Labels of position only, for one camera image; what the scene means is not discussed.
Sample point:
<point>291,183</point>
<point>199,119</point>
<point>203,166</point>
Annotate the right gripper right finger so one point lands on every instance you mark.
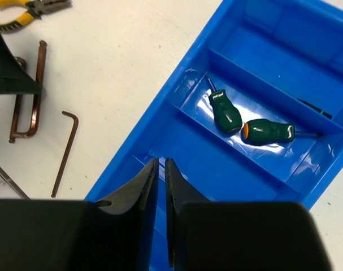
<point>207,235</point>

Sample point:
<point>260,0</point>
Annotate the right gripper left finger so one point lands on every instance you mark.
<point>114,233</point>

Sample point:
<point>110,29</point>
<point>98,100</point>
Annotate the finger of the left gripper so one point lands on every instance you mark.
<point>13,78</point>

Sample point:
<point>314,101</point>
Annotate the small brown hex key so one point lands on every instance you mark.
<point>66,152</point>

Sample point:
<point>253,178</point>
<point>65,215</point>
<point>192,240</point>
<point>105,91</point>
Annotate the green stubby screwdriver orange cap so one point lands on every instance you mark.
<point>261,132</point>

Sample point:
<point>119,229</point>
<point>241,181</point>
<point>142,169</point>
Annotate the blue divided plastic bin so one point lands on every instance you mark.
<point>253,112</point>

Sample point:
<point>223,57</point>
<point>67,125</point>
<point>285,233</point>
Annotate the yellow handled combination pliers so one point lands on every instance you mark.
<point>34,10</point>

